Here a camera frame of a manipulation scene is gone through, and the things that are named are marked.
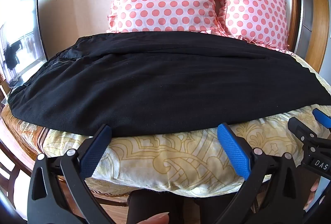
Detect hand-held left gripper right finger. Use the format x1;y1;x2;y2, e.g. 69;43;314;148
215;123;314;224

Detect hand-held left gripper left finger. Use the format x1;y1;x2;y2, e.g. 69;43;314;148
30;123;115;224

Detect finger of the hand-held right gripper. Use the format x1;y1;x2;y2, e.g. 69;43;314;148
288;116;315;142
312;108;331;127

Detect black pants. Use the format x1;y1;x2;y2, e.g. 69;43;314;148
7;31;331;138

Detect person's right hand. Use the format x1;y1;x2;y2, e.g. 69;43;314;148
303;179;320;210

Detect person's left hand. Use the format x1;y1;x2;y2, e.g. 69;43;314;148
144;212;170;224

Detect yellow patterned bedspread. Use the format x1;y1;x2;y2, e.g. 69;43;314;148
0;52;331;198

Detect person's legs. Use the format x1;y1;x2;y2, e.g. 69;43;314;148
128;187;249;224

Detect wooden headboard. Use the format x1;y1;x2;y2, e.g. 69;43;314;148
255;0;331;72

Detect small pink polka dot pillow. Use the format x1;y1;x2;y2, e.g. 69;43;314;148
214;0;290;53

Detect wall mirror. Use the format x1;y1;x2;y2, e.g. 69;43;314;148
0;0;48;89

